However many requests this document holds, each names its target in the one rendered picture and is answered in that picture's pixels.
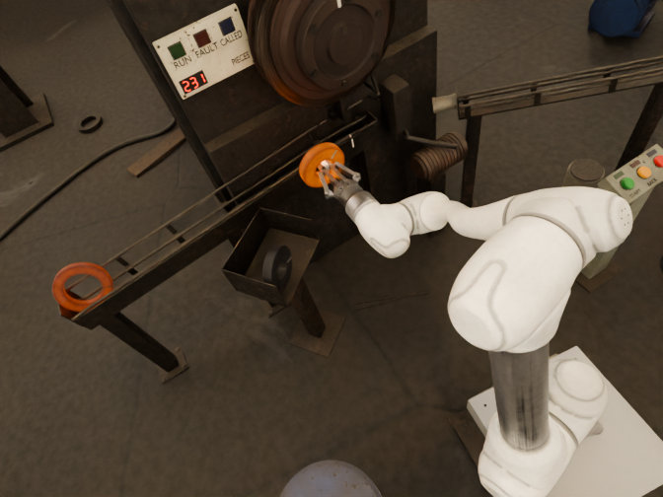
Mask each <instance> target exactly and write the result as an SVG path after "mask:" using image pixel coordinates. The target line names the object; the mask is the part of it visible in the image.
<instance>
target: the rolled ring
mask: <svg viewBox="0 0 663 497"><path fill-rule="evenodd" d="M77 274H89V275H92V276H94V277H96V278H97V279H99V281H100V282H101V284H102V287H103V289H102V291H101V293H100V294H99V295H98V296H97V297H95V298H93V299H91V300H77V299H74V298H72V297H70V296H69V295H68V294H67V293H66V291H65V288H64V284H65V282H66V281H67V280H68V279H69V278H70V277H72V276H74V275H77ZM112 286H113V284H112V279H111V276H110V274H109V273H108V272H107V271H106V270H105V269H104V268H102V267H101V266H99V265H97V264H95V263H91V262H76V263H72V264H69V265H67V266H65V267H63V268H62V269H61V270H60V271H59V272H58V273H57V274H56V276H55V278H54V281H53V284H52V294H53V297H54V299H55V300H56V301H57V303H58V304H60V305H61V306H62V307H64V308H65V309H67V310H70V311H74V312H81V311H83V310H84V309H86V308H87V307H89V306H90V305H92V304H93V303H95V302H96V301H98V300H99V299H101V297H103V296H104V295H106V294H107V293H109V292H110V291H112Z"/></svg>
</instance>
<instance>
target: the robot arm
mask: <svg viewBox="0 0 663 497"><path fill-rule="evenodd" d="M318 169H319V170H320V172H318V174H319V178H320V181H321V183H322V185H323V188H324V190H325V196H326V200H329V199H330V197H334V198H335V199H337V200H339V202H340V203H341V204H342V205H343V206H344V207H345V212H346V214H347V215H348V216H349V217H350V218H351V219H352V221H353V222H354V223H355V224H356V225H357V227H358V230H359V232H360V234H361V235H362V236H363V238H364V239H365V240H366V241H367V243H368V244H369V245H370V246H371V247H372V248H373V249H375V250H376V251H377V252H378V253H380V254H381V255H383V256H385V257H387V258H395V257H398V256H400V255H402V254H403V253H405V252H406V250H407V249H408V247H409V244H410V239H409V236H411V235H416V234H420V235H421V234H424V233H428V232H432V231H436V230H440V229H442V228H443V227H444V226H445V225H446V224H447V222H449V223H450V225H451V227H452V228H453V229H454V230H455V231H456V232H457V233H459V234H460V235H463V236H465V237H469V238H473V239H479V240H484V241H486V242H485V243H484V244H483V245H482V246H481V247H480V248H479V249H478V250H477V252H476V253H475V254H474V255H473V256H472V257H471V258H470V260H469V261H468V262H467V263H466V265H465V266H464V267H463V269H462V270H461V271H460V273H459V275H458V277H457V278H456V280H455V283H454V285H453V288H452V290H451V293H450V297H449V302H448V313H449V316H450V320H451V322H452V324H453V326H454V327H455V328H456V330H457V331H458V332H459V333H460V334H461V335H462V336H463V337H464V338H465V339H466V340H467V341H468V342H470V343H471V344H472V345H474V346H476V347H478V348H481V349H483V350H486V351H488V352H489V359H490V366H491V373H492V379H493V386H494V393H495V400H496V407H497V411H496V412H495V413H494V414H493V416H492V417H491V419H490V421H489V425H488V430H487V434H486V438H485V442H484V445H483V450H482V451H481V453H480V455H479V479H480V483H481V484H482V486H483V487H484V488H485V489H486V490H487V491H488V492H489V493H490V494H491V495H492V496H493V497H546V496H547V495H548V494H549V492H550V491H551V490H552V489H553V487H554V485H555V484H556V483H557V481H558V480H559V478H560V477H561V475H562V474H563V472H564V471H565V469H566V467H567V465H568V464H569V462H570V460H571V458H572V456H573V454H574V452H575V450H576V449H577V447H578V446H579V445H580V443H581V442H582V441H583V440H585V439H586V438H588V437H590V436H594V435H600V434H601V433H602V432H603V431H604V428H603V425H602V424H601V423H600V422H599V421H597V420H598V419H599V418H600V417H601V415H602V414H603V413H604V411H605V409H606V407H607V405H608V390H607V386H606V384H605V381H604V379H603V378H602V376H601V375H600V374H599V373H598V372H596V371H595V370H594V369H593V368H592V367H591V366H589V365H587V364H585V363H583V362H581V361H579V360H577V359H570V358H566V359H559V360H555V361H552V362H550V363H549V341H550V340H551V339H552V338H553V336H554V335H555V333H556V331H557V328H558V324H559V321H560V318H561V315H562V313H563V310H564V308H565V305H566V303H567V300H568V298H569V295H570V288H571V286H572V284H573V282H574V280H575V278H576V276H577V275H578V274H579V272H580V271H581V270H582V269H583V268H584V267H585V266H586V265H587V264H588V263H589V262H590V261H591V260H592V259H593V258H594V257H595V255H596V252H603V251H609V250H611V249H613V248H615V247H617V246H618V245H620V244H621V243H623V242H624V241H625V239H626V237H627V236H628V235H629V233H630V231H631V228H632V214H631V210H630V207H629V205H628V203H627V202H626V200H624V199H623V198H621V197H619V196H618V195H617V194H615V193H612V192H610V191H607V190H603V189H599V188H593V187H585V186H567V187H556V188H547V189H540V190H536V191H532V192H529V193H524V194H519V195H515V196H512V197H509V198H506V199H504V200H501V201H498V202H495V203H491V204H488V205H484V206H482V207H477V208H469V207H468V206H466V205H464V204H462V203H460V202H457V201H450V200H449V198H448V197H447V196H446V195H445V194H443V193H440V192H436V191H428V192H423V193H420V194H417V195H414V196H411V197H409V198H406V199H404V200H402V201H400V202H398V203H395V204H382V205H381V204H380V203H379V202H378V201H377V200H376V199H375V198H374V197H373V196H372V195H371V194H370V193H369V192H368V191H364V190H363V189H362V188H361V187H360V185H359V184H358V182H359V181H361V176H360V173H356V172H354V171H352V170H350V169H349V168H347V167H346V166H344V165H342V164H341V163H339V162H335V163H334V164H332V163H331V162H330V161H329V160H324V161H322V162H321V163H319V165H318ZM329 170H331V172H332V173H333V174H334V175H335V177H336V178H337V179H338V180H339V181H337V180H336V179H335V178H334V177H333V176H332V175H331V174H330V172H329ZM341 173H343V174H344V175H346V176H348V177H349V178H351V179H349V178H346V177H345V176H343V175H342V174H341ZM324 176H325V177H326V178H327V180H328V181H329V182H330V183H331V184H332V185H333V193H332V191H331V190H329V187H328V185H327V183H326V180H325V178H324Z"/></svg>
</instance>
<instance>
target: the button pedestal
mask: <svg viewBox="0 0 663 497"><path fill-rule="evenodd" d="M653 149H655V150H656V151H657V153H656V154H654V155H653V156H651V157H650V158H649V157H648V156H647V155H646V154H647V153H648V152H650V151H651V150H653ZM659 155H661V156H663V149H662V148H661V147H660V146H659V145H658V144H655V145H654V146H652V147H651V148H649V149H648V150H646V151H645V152H643V153H642V154H640V155H639V156H637V157H636V158H634V159H633V160H631V161H630V162H628V163H627V164H625V165H624V166H622V167H621V168H619V169H618V170H616V171H615V172H613V173H612V174H610V175H609V176H607V177H605V178H604V179H602V180H601V181H600V182H599V183H598V184H597V185H598V186H599V187H600V188H601V189H603V190H607V191H610V192H612V193H615V194H617V195H618V196H619V197H621V198H623V199H624V200H626V202H627V203H628V205H629V207H630V210H631V214H632V223H633V221H634V220H635V218H636V216H637V215H638V213H639V211H640V210H641V208H642V206H643V205H644V203H645V201H646V200H647V198H648V196H649V195H650V193H651V191H652V190H653V188H654V186H655V185H657V184H658V183H660V182H661V181H663V167H658V166H657V165H656V164H655V163H654V159H655V157H657V156H659ZM636 160H639V161H640V162H641V164H639V165H638V166H636V167H635V168H632V167H631V166H630V164H632V163H633V162H635V161H636ZM640 167H647V168H649V169H650V170H651V176H650V177H647V178H644V177H641V176H640V175H639V174H638V172H637V171H638V169H639V168H640ZM620 171H622V172H623V173H624V175H623V176H621V177H619V178H618V179H615V178H614V177H613V176H614V175H615V174H617V173H618V172H620ZM623 178H631V179H633V181H634V187H633V188H632V189H625V188H623V187H622V184H621V181H622V179H623ZM618 247H619V246H617V247H615V248H612V249H611V250H609V251H603V252H596V255H595V257H594V258H593V259H592V260H591V261H590V262H589V263H588V264H587V265H586V266H585V267H584V268H583V269H582V270H581V271H580V272H579V274H578V275H577V276H576V278H575V280H574V281H575V282H577V283H578V284H579V285H580V286H581V287H583V288H584V289H585V290H586V291H587V292H589V293H591V292H593V291H594V290H595V289H597V288H598V287H600V286H601V285H602V284H604V283H605V282H607V281H608V280H609V279H611V278H612V277H614V276H615V275H616V274H618V273H619V272H621V271H622V270H623V269H622V268H621V267H619V266H618V265H617V264H615V263H614V262H613V261H612V260H611V259H612V257H613V255H614V254H615V252H616V250H617V249H618Z"/></svg>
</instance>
